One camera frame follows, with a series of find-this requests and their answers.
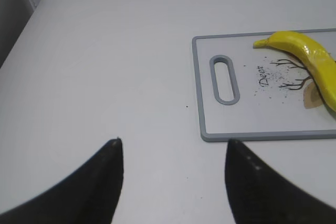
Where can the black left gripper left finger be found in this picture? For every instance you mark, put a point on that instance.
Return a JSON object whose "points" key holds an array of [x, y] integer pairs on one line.
{"points": [[88, 195]]}

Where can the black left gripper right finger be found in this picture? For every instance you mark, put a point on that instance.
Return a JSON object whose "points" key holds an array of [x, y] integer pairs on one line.
{"points": [[258, 194]]}

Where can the yellow plastic banana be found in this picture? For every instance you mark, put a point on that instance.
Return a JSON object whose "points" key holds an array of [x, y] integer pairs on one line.
{"points": [[313, 56]]}

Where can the white grey-rimmed cutting board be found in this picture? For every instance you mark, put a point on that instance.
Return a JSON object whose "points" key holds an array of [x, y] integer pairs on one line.
{"points": [[255, 94]]}

